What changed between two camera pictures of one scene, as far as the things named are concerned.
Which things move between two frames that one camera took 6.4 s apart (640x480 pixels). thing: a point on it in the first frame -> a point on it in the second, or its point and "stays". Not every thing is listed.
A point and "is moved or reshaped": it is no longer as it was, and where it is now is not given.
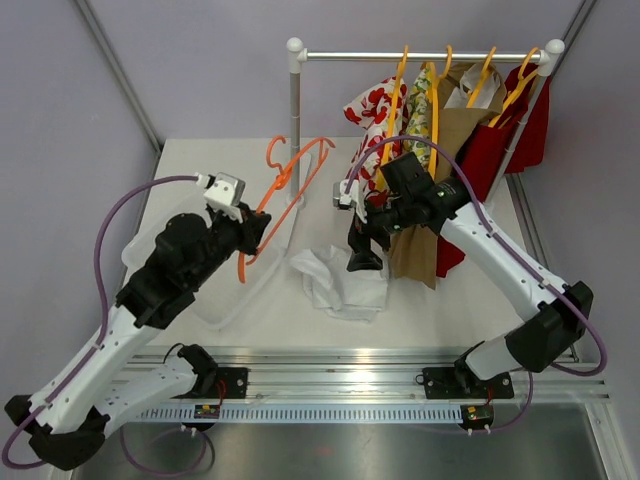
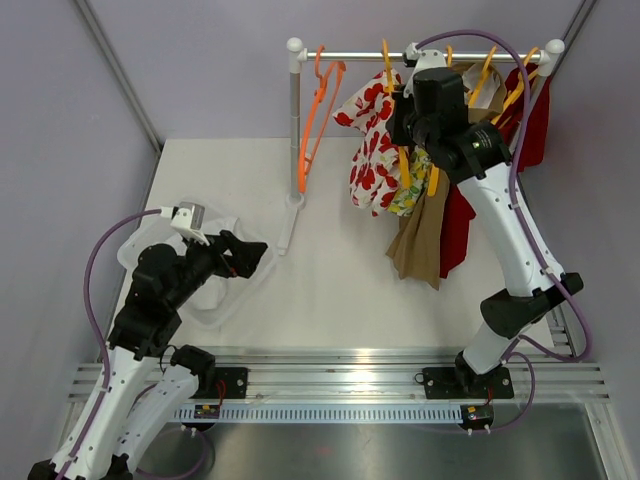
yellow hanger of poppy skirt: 391,115 is moved or reshaped
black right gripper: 363,258 -> 401,105
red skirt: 480,150 stays
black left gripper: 250,229 -> 244,259
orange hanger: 282,180 -> 322,79
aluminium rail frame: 355,377 stays
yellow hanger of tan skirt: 481,78 stays
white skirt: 350,294 -> 212,294
